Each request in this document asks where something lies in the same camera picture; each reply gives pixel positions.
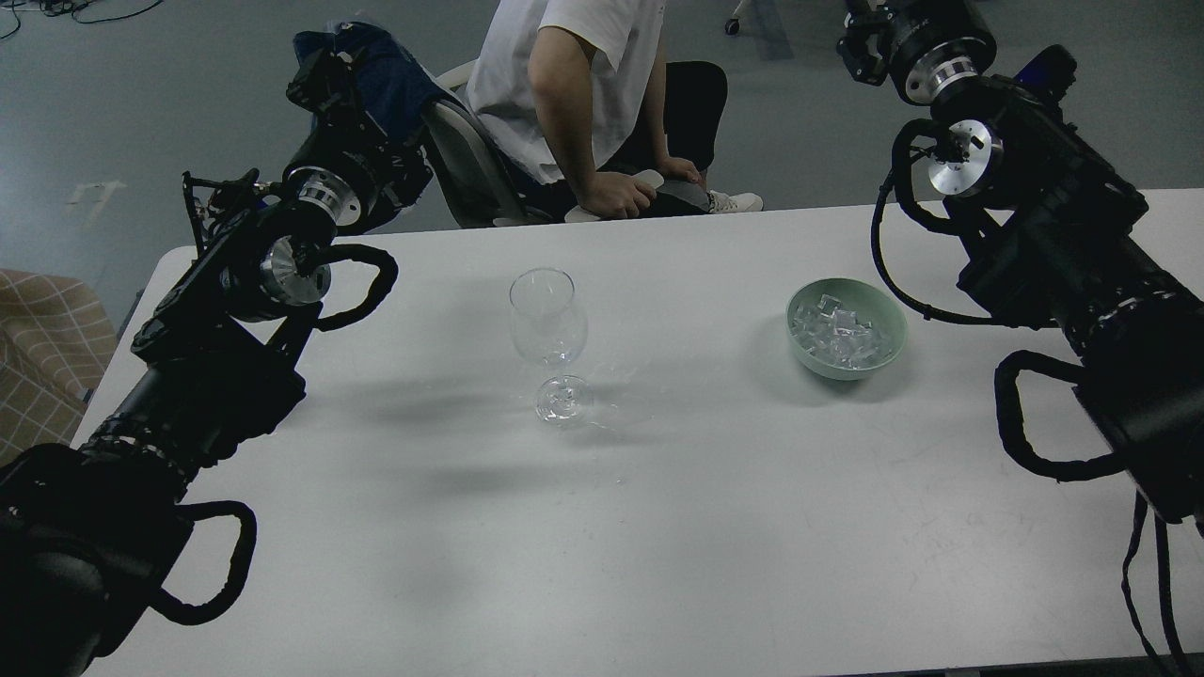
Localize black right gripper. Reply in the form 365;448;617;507
837;1;997;87

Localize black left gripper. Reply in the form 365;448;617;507
285;51;433;226

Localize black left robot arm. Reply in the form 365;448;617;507
2;33;435;676

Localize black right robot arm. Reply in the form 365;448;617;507
837;1;1203;676

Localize pile of ice cubes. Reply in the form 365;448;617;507
787;294;897;370

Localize clear wine glass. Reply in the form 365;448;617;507
508;267;594;426

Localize white office chair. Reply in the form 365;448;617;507
421;60;551;228

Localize seated person white shirt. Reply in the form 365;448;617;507
464;1;765;222

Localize green ceramic bowl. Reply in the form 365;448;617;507
785;277;908;381

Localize beige checkered sofa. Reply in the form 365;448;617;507
1;269;117;465

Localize black floor cables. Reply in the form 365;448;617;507
0;0;166;40

